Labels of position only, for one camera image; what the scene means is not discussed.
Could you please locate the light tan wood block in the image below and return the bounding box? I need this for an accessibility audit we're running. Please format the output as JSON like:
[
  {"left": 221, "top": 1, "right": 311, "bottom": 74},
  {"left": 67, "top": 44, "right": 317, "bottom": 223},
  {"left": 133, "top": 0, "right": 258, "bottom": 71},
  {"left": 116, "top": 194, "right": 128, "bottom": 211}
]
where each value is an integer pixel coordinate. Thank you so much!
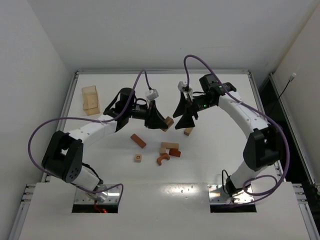
[{"left": 183, "top": 127, "right": 194, "bottom": 136}]

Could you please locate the striped dark wood block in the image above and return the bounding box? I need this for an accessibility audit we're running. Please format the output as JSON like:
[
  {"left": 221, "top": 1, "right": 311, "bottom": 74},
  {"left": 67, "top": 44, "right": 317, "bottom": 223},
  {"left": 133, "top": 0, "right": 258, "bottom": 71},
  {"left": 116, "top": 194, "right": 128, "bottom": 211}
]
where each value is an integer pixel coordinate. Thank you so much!
[{"left": 161, "top": 116, "right": 174, "bottom": 132}]

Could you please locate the clear plastic block box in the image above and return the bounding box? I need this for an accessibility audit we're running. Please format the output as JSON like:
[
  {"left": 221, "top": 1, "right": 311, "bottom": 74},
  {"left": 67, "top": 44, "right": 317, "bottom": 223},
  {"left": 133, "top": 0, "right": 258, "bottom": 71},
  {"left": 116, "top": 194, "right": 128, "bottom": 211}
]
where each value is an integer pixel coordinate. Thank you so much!
[{"left": 81, "top": 85, "right": 101, "bottom": 116}]

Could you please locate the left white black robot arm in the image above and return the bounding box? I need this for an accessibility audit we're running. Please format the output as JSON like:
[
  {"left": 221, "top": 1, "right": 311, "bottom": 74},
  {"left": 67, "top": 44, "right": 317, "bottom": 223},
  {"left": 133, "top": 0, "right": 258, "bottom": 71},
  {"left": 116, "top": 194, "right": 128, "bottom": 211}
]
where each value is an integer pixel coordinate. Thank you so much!
[{"left": 41, "top": 87, "right": 168, "bottom": 192}]

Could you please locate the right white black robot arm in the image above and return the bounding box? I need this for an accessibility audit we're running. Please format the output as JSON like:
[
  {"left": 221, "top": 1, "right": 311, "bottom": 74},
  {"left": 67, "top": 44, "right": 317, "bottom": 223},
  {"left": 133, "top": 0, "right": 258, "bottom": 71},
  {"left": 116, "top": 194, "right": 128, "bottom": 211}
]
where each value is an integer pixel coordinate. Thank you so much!
[{"left": 173, "top": 74, "right": 285, "bottom": 197}]

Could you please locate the long light wood block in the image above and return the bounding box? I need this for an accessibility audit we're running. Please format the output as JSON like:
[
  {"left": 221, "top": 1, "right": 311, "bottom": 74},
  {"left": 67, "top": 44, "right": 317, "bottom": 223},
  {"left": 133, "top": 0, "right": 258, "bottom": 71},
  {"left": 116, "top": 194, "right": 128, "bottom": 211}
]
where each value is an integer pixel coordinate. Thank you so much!
[{"left": 160, "top": 142, "right": 179, "bottom": 150}]

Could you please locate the long red-brown wood block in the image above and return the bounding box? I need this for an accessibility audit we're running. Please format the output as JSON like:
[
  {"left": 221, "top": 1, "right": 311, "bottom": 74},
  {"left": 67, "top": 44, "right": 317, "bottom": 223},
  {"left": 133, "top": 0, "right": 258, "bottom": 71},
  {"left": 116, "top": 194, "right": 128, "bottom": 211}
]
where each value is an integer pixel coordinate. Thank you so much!
[{"left": 130, "top": 133, "right": 147, "bottom": 149}]

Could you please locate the orange arch wood block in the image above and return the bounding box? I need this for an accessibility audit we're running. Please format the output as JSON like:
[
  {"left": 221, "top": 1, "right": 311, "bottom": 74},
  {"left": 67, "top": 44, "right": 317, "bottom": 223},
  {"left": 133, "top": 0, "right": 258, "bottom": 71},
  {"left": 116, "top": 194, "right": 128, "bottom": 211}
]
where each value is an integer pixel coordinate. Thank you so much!
[{"left": 156, "top": 153, "right": 171, "bottom": 166}]

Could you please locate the red-brown wedge block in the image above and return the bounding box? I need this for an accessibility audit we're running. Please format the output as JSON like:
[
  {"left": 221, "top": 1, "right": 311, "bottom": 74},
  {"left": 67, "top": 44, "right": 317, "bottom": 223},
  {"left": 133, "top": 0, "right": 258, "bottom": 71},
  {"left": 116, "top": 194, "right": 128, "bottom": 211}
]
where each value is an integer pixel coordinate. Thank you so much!
[{"left": 168, "top": 148, "right": 181, "bottom": 158}]

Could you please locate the small light wood cube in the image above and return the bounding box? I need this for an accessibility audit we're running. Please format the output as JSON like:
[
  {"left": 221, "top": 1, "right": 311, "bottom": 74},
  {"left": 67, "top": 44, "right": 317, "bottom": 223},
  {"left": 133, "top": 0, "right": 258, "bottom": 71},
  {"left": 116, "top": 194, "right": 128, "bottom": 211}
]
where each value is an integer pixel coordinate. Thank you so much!
[{"left": 159, "top": 147, "right": 167, "bottom": 155}]

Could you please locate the letter Q wood cube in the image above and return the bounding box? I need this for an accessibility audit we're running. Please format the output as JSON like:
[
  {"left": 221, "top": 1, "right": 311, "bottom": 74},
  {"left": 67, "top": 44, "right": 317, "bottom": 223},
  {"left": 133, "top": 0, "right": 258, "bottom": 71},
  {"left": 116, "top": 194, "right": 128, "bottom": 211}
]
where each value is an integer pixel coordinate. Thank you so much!
[{"left": 134, "top": 154, "right": 142, "bottom": 163}]

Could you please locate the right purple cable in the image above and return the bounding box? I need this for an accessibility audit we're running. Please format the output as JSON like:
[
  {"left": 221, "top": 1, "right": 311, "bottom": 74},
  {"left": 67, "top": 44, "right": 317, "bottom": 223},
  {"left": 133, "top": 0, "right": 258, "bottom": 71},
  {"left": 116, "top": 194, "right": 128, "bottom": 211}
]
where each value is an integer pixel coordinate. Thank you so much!
[{"left": 183, "top": 54, "right": 291, "bottom": 207}]

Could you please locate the purple cable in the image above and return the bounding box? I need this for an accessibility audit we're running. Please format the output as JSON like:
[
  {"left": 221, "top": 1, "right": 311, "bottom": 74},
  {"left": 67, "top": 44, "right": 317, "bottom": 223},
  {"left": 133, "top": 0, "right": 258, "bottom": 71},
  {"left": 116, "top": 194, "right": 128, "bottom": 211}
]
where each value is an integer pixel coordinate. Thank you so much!
[
  {"left": 27, "top": 69, "right": 154, "bottom": 198},
  {"left": 183, "top": 54, "right": 291, "bottom": 207}
]

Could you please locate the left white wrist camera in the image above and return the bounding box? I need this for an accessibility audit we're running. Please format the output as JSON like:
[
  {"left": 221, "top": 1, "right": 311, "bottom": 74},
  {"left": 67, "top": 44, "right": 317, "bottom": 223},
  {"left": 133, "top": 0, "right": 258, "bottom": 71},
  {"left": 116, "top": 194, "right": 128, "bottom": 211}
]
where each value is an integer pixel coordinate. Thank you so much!
[{"left": 145, "top": 88, "right": 159, "bottom": 101}]

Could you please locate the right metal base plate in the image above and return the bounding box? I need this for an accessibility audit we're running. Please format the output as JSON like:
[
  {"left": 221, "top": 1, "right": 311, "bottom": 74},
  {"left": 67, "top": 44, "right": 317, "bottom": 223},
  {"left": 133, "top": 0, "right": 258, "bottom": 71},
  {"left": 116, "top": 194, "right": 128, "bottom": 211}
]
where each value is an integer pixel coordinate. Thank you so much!
[{"left": 207, "top": 184, "right": 254, "bottom": 206}]

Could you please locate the metal base plate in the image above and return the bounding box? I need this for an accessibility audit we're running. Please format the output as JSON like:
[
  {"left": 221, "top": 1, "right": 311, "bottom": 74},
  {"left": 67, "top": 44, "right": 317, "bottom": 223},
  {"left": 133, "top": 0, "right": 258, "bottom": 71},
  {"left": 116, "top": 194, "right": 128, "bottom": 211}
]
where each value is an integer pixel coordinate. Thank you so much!
[
  {"left": 73, "top": 186, "right": 122, "bottom": 205},
  {"left": 207, "top": 184, "right": 254, "bottom": 206}
]

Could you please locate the black wall cable white plug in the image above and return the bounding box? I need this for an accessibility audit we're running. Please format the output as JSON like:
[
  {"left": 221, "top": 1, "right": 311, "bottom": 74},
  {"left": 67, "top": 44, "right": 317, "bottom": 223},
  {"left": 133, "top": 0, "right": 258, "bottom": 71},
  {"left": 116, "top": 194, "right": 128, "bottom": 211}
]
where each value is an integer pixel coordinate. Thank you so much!
[{"left": 268, "top": 72, "right": 297, "bottom": 115}]

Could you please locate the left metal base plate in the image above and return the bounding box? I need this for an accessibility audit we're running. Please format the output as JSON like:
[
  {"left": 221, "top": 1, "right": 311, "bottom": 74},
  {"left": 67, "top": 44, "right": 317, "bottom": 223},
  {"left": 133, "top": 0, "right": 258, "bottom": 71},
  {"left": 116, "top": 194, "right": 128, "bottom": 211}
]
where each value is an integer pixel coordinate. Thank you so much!
[{"left": 73, "top": 186, "right": 122, "bottom": 205}]

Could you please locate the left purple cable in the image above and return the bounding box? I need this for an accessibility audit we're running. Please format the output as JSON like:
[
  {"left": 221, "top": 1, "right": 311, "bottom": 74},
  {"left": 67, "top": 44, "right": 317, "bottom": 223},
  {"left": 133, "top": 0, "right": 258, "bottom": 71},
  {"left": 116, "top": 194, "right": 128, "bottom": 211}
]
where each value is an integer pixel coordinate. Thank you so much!
[{"left": 27, "top": 69, "right": 154, "bottom": 198}]

